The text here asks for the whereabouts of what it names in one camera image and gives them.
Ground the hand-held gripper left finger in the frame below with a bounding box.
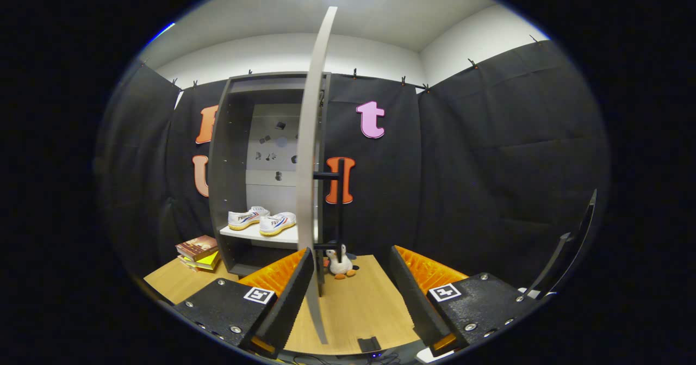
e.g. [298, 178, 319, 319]
[173, 247, 315, 359]

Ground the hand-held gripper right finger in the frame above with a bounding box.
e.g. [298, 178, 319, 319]
[388, 245, 544, 357]

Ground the white striped shoe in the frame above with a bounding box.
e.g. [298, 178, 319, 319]
[227, 206, 271, 231]
[259, 212, 297, 237]

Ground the beige shoe cabinet door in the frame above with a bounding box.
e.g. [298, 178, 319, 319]
[295, 6, 339, 345]

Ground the dark grey shoe cabinet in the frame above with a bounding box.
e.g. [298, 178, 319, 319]
[208, 71, 332, 299]

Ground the white plush duck toy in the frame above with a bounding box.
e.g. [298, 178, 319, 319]
[325, 244, 359, 280]

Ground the yellow book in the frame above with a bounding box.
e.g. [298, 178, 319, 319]
[182, 250, 222, 271]

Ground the brown book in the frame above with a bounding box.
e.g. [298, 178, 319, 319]
[175, 235, 219, 261]

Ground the white side table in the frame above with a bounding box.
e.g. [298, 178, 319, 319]
[517, 286, 558, 300]

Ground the black backdrop cloth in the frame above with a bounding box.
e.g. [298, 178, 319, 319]
[95, 39, 610, 295]

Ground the black metal stand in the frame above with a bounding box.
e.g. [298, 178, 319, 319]
[525, 189, 598, 299]

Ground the black cabinet door handle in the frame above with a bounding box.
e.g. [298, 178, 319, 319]
[314, 158, 346, 251]

